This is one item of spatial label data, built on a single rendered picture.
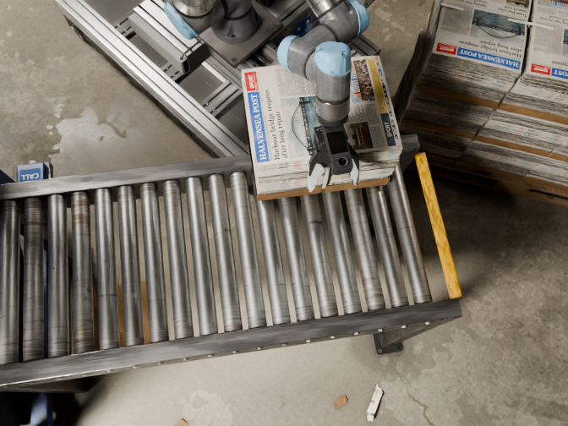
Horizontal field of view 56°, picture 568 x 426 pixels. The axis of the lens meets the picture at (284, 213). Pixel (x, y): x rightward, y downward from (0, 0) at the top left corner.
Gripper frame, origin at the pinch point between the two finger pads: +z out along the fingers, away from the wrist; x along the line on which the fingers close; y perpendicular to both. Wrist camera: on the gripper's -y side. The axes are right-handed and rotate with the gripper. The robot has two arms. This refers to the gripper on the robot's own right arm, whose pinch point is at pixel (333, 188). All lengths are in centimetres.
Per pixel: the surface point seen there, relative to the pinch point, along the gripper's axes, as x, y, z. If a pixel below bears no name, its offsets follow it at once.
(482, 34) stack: -59, 54, -11
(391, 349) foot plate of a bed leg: -30, 20, 104
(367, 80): -13.6, 22.9, -15.8
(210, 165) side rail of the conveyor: 30.5, 27.6, 7.9
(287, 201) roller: 9.8, 15.3, 15.0
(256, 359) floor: 25, 24, 102
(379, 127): -13.8, 10.7, -9.2
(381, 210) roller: -16.1, 9.7, 18.2
